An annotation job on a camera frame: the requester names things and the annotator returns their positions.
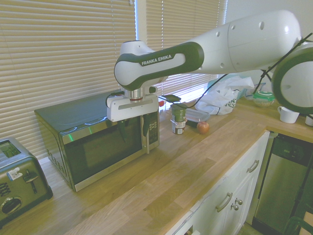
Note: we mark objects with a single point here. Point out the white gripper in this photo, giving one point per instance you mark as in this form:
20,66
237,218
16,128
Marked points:
133,109

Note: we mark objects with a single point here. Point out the steel framed microwave door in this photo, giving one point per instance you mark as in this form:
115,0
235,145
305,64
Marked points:
102,156

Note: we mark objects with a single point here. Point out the white Franka Emika robot arm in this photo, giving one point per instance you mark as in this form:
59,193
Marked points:
220,49

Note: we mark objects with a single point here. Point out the black steel microwave body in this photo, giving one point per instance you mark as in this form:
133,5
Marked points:
73,110

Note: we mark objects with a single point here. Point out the white red spray bottle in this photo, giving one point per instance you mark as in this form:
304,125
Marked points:
162,104

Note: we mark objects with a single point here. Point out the white brown yogurt tub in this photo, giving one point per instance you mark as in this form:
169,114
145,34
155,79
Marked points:
178,127

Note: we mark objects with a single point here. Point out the green yogurt tub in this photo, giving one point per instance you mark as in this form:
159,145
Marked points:
178,113

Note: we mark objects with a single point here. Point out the flat black device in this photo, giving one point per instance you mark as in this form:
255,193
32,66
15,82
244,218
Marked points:
174,98

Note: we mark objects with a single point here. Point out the black plastic food container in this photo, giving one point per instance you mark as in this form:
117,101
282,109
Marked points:
196,117

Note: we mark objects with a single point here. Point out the red apple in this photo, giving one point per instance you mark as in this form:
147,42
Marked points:
203,127

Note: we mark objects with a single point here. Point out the white plastic shopping bag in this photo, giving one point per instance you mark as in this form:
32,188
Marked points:
222,98

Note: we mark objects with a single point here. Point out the wide beige window blind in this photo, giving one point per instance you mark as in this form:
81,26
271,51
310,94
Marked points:
61,61

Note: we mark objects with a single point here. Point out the white kitchen cabinet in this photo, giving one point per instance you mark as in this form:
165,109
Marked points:
232,181

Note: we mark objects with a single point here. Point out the narrow beige window blind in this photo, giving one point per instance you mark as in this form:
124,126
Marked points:
176,22

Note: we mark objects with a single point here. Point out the teal paper box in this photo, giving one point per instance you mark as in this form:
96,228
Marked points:
245,92

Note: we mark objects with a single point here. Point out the round metal cabinet knob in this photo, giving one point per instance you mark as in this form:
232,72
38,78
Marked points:
235,207
239,201

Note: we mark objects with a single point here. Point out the stainless steel toaster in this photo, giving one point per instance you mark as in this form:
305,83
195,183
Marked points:
19,181

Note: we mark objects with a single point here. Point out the green lidded glass container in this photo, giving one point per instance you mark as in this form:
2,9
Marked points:
263,98

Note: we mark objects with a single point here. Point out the white ceramic mug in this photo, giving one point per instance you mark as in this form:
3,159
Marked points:
288,115

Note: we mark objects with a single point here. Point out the stainless steel dishwasher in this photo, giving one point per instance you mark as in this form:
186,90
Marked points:
281,181

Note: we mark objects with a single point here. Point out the small white cup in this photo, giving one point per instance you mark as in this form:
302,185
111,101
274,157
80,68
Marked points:
309,120

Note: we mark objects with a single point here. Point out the dark green metal frame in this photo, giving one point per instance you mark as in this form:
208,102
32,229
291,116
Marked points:
294,224

